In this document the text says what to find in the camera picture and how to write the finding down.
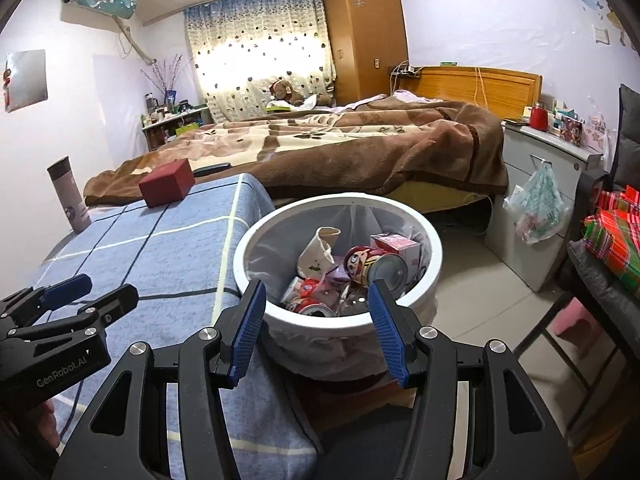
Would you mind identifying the colourful picture box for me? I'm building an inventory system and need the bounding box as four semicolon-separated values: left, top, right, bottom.
559;115;585;148

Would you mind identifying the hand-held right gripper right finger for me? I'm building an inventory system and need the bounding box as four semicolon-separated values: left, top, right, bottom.
368;279;581;480

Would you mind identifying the person's left hand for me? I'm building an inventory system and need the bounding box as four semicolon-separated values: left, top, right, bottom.
22;400;63;456

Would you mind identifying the red green plaid bag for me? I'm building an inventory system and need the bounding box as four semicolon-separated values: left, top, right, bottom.
582;185;640;296

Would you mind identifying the pink stool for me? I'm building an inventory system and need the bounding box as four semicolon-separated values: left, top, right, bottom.
552;297;601;341

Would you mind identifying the gray bedside cabinet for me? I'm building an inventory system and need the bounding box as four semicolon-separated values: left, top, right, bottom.
482;119;603;293

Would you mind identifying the wooden headboard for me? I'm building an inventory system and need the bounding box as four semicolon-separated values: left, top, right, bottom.
410;65;543;121

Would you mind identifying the pink cloth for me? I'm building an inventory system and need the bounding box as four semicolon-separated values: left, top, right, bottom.
345;90;426;111

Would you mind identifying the brown patterned blanket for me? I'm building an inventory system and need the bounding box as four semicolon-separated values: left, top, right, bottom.
84;96;510;206

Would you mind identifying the gray thermos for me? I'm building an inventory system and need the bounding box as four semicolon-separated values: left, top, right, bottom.
47;157;92;233

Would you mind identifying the vase with purple branches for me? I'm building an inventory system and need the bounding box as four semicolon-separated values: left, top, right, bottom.
140;55;196;106

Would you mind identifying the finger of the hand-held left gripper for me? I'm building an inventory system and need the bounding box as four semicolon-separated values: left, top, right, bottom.
7;284;139;341
0;274;93;333

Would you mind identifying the dark red box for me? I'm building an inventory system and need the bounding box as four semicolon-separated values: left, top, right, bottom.
139;158;196;208

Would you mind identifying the white round bin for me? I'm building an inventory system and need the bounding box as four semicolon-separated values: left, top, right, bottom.
233;193;444;376

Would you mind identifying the row of small bottles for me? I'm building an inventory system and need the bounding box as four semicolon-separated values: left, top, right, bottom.
141;92;208;126

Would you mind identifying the orange cable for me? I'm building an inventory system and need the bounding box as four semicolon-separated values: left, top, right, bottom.
474;66;490;108

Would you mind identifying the black chair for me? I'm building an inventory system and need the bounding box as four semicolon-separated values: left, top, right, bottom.
515;85;640;461

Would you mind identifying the cartoon face can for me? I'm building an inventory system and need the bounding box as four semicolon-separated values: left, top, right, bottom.
343;245;408;293

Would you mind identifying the pink drink carton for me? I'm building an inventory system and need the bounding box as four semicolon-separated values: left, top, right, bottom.
370;233;421;271

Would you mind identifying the heart print curtain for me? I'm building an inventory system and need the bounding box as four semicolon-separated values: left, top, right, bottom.
184;0;337;123

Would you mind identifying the brown teddy bear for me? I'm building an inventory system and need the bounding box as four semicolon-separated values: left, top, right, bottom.
269;80;306;107

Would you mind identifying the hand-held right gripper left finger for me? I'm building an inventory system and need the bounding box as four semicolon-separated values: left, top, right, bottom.
52;279;268;480

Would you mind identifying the white paper cup green mark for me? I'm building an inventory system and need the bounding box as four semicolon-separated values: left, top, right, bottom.
298;226;343;281

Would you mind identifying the white desk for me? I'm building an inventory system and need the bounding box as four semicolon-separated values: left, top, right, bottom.
141;107;213;151

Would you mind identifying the silver wall sheet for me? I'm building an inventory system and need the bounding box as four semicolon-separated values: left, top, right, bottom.
5;50;47;113

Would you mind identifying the printed plastic bag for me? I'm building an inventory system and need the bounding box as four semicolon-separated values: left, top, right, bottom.
502;160;571;246

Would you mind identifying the wooden wardrobe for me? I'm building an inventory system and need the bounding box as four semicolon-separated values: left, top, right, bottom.
321;0;410;107

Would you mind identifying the clear plastic bottle red label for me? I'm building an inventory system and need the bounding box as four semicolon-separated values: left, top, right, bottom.
281;276;373;317

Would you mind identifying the clear bin liner bag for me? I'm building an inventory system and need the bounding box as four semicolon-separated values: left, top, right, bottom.
245;202;433;376

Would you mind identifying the wrapped air conditioner pipe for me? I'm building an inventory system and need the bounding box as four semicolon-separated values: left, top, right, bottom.
112;15;158;66

